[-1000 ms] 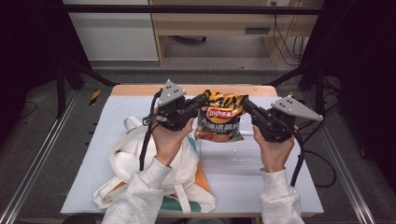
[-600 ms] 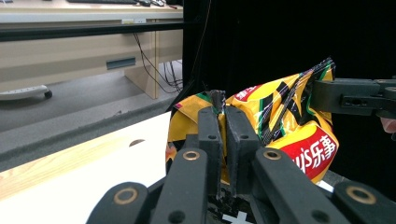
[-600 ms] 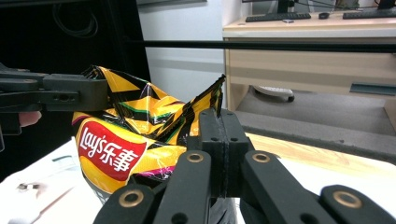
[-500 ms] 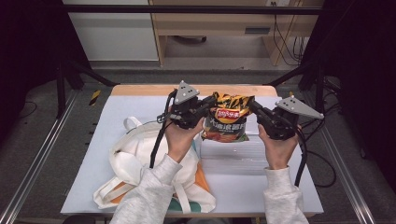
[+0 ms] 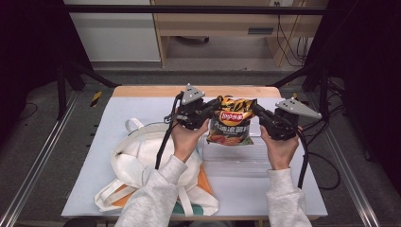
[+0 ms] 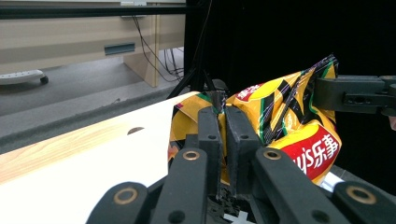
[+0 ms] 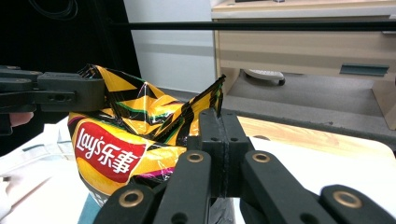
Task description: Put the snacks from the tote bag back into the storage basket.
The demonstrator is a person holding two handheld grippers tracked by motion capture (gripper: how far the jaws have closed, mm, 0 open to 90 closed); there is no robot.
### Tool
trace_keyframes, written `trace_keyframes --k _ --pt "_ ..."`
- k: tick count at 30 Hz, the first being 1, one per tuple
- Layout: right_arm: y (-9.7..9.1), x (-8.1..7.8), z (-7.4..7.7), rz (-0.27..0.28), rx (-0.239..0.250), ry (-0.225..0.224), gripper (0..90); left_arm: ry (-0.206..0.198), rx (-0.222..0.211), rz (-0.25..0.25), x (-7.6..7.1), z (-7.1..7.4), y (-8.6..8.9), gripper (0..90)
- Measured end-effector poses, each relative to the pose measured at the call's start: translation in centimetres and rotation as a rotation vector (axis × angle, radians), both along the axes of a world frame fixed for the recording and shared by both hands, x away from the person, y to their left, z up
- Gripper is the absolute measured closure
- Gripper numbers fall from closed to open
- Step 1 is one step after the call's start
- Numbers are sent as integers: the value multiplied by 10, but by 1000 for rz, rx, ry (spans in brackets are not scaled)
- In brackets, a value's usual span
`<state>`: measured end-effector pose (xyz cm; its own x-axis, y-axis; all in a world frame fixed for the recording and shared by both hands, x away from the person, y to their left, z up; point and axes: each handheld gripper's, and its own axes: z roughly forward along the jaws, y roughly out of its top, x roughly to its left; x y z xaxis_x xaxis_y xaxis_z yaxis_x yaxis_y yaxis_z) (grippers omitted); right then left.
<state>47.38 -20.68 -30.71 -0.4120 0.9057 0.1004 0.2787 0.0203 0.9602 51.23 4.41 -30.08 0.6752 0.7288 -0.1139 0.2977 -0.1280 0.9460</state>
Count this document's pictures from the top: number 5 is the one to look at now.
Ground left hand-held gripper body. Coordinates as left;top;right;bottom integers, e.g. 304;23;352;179
175;82;210;131

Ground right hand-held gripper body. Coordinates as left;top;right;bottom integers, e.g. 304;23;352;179
266;96;323;142

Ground orange black chip bag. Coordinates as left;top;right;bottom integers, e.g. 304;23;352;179
205;95;258;147

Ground clear plastic container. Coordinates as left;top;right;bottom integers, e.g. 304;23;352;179
200;125;272;178

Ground white patterned tote bag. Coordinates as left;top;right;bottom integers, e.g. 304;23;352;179
94;117;220;218

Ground person's right hand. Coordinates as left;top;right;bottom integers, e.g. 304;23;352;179
259;125;301;171

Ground person's left hand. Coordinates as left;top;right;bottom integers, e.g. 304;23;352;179
170;117;211;164

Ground wooden table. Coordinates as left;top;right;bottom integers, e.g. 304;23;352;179
112;84;282;98

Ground light wooden desk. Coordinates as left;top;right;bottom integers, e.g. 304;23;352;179
150;0;329;68

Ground pale blue table mat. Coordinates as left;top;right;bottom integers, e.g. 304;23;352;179
61;96;329;219

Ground dark curtain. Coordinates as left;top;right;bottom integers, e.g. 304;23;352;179
302;0;401;193
0;0;94;146

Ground white cabinet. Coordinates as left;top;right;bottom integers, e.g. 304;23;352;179
64;0;163;63

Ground left hand-held gripper black cable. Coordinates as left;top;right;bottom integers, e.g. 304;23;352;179
154;91;185;170

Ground hand-held gripper black cable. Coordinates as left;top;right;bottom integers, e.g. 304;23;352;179
154;91;185;170
295;128;342;191

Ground right hand-held gripper black cable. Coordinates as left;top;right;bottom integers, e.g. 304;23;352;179
295;128;342;191

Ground black floor cables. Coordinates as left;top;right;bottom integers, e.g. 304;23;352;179
296;77;348;143

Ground black metal frame stand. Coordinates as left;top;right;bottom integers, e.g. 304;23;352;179
270;61;333;121
56;59;122;121

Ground black hanging cables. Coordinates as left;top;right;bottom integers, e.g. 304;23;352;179
274;1;312;68

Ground aluminium rail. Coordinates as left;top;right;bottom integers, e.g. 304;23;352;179
0;91;80;227
306;91;383;227

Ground black horizontal frame bar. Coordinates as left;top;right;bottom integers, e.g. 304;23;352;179
64;4;327;16

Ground thin black floor cable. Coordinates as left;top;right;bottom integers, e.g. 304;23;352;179
16;101;40;121

